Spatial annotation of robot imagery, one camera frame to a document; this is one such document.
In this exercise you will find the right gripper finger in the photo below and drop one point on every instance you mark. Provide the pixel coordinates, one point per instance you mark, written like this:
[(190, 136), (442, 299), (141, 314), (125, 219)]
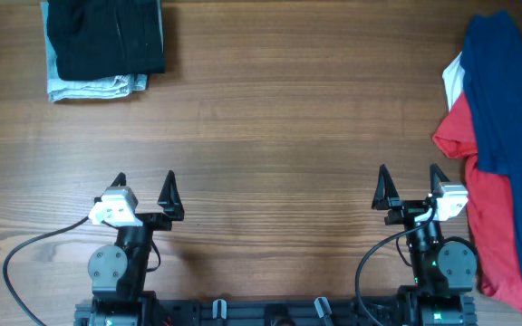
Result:
[(385, 195), (436, 177)]

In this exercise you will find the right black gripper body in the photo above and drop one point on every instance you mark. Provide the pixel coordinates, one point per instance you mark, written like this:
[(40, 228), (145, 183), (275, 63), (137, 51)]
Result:
[(408, 210)]

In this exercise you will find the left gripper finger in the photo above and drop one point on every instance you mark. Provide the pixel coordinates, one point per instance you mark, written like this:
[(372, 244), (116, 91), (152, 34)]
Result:
[(119, 181), (169, 199)]

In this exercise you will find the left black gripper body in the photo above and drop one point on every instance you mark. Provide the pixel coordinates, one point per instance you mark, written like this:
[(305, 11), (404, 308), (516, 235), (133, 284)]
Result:
[(150, 218)]

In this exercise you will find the blue t-shirt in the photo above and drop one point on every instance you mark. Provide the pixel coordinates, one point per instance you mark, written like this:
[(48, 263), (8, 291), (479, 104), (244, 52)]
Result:
[(492, 61)]

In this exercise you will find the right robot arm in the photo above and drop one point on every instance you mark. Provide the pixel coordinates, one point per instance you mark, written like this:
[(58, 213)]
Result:
[(443, 268)]

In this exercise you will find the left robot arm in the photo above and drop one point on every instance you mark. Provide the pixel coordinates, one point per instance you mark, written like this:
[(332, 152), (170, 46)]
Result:
[(118, 271)]

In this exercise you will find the red t-shirt white sleeves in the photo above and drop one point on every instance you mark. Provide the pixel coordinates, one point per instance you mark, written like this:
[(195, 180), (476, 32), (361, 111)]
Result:
[(490, 205)]

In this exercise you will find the light grey folded garment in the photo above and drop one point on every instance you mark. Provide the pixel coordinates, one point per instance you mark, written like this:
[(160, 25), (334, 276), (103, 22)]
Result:
[(108, 88)]

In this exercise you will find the black folded garment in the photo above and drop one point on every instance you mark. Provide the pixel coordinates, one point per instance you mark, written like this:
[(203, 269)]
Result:
[(96, 39)]

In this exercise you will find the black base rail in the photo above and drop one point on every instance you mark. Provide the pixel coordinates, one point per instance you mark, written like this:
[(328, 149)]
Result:
[(274, 312)]

